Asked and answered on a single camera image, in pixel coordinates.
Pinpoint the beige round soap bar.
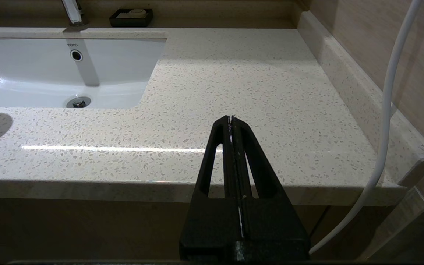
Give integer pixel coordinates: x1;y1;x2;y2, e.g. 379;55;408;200
118;9;147;19

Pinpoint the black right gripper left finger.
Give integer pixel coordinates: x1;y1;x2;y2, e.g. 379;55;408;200
180;116;243;261

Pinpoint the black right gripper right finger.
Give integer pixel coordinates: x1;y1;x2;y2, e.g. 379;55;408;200
232;116;311;261

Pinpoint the black soap dish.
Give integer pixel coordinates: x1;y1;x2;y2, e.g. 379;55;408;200
109;9;153;28

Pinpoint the chrome sink drain stopper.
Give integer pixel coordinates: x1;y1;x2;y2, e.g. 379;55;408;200
67;96;92;109

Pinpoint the white cable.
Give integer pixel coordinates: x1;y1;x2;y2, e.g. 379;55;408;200
309;0;423;254

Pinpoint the chrome faucet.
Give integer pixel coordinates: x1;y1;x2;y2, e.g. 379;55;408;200
61;0;89;28

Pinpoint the white ceramic sink basin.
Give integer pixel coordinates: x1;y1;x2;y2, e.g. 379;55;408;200
0;28;168;110

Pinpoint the brown vanity cabinet front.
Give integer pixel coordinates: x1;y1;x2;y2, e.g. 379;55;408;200
0;195;393;262

